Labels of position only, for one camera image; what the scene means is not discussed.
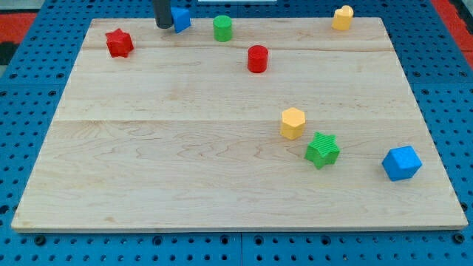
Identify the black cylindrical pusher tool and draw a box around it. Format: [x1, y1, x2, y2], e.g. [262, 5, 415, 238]
[152, 0, 173, 29]

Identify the blue triangle block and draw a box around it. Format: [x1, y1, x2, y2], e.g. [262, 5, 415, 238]
[171, 7, 191, 33]

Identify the red star block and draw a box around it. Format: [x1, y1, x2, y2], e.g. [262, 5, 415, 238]
[105, 28, 134, 58]

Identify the green cylinder block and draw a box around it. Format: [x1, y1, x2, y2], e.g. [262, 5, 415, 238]
[213, 15, 233, 42]

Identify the red cylinder block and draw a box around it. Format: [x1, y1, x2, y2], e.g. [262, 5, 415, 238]
[247, 45, 269, 73]

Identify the yellow hexagon block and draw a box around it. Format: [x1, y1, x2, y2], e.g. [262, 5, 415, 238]
[280, 107, 306, 140]

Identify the light wooden board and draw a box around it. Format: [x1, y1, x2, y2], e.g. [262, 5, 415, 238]
[11, 17, 468, 233]

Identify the yellow heart block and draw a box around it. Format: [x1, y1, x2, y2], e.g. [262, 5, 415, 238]
[331, 5, 354, 30]

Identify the green star block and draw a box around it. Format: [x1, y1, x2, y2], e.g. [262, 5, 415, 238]
[304, 132, 340, 169]

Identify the blue cube block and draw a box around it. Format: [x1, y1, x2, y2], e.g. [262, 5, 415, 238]
[381, 146, 423, 182]

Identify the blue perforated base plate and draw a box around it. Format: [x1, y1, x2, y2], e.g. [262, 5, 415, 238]
[1, 1, 472, 265]

